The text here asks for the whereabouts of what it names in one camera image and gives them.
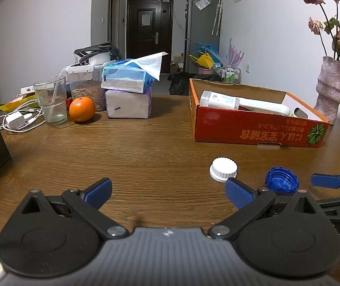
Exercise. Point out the translucent plastic box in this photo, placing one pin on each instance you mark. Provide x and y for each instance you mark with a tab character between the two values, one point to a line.
217	99

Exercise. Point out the clear plastic bag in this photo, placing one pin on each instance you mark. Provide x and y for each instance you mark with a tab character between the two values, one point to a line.
202	3

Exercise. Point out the grey side door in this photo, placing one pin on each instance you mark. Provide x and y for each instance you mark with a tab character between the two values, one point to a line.
114	18

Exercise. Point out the yellow bag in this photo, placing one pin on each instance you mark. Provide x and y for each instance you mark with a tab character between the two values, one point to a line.
205	61

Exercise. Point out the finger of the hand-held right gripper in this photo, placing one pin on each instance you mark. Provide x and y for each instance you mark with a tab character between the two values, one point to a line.
339	203
326	181

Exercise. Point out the white straw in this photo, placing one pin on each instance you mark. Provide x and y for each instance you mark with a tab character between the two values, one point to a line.
54	93

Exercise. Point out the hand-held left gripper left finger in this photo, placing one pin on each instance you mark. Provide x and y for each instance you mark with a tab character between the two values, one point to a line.
100	192

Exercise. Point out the clear organizer with bottles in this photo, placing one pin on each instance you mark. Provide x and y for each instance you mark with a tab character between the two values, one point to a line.
229	76

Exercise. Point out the red cardboard box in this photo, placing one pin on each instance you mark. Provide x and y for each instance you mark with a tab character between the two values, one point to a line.
232	128

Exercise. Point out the blue tissue pack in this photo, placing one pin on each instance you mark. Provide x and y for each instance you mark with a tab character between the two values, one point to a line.
122	82

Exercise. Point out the yellow packet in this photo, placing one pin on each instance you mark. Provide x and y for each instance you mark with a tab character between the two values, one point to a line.
12	105

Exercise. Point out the grey refrigerator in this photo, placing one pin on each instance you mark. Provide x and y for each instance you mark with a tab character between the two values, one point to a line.
199	29

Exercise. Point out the clear container of nuts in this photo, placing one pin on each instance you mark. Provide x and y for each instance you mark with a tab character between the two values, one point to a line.
86	93

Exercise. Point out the white folded umbrella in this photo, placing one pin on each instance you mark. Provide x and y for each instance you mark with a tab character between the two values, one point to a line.
217	15

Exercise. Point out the white and purple tissue pack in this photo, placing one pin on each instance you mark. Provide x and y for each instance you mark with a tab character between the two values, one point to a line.
126	104

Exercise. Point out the clear glass cup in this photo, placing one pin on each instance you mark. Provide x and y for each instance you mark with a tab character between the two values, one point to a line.
52	116

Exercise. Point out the dark brown door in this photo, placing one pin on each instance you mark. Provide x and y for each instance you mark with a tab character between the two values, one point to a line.
134	35

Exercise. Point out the red and white lint brush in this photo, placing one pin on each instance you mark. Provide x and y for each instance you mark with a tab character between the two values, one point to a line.
265	106

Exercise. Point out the blue bottle cap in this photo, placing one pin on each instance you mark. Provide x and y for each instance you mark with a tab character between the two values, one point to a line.
280	178

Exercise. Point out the orange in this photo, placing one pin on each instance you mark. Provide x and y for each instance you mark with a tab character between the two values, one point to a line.
82	109

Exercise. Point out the white ribbed bottle cap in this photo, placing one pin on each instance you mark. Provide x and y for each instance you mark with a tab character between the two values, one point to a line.
223	168

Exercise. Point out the purple ceramic vase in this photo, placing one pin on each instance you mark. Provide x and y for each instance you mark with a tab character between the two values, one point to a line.
330	89

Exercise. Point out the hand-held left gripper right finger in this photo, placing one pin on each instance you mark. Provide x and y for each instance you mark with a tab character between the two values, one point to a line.
240	193

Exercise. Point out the pink basin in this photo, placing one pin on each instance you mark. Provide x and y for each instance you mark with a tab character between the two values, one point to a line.
205	70

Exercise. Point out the pink purple decoration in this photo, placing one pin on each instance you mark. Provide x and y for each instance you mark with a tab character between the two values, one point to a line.
234	56

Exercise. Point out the white pot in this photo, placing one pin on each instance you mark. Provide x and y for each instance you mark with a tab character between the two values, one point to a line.
100	59

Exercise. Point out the blue plastic rack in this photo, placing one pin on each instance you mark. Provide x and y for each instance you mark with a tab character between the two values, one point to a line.
207	47

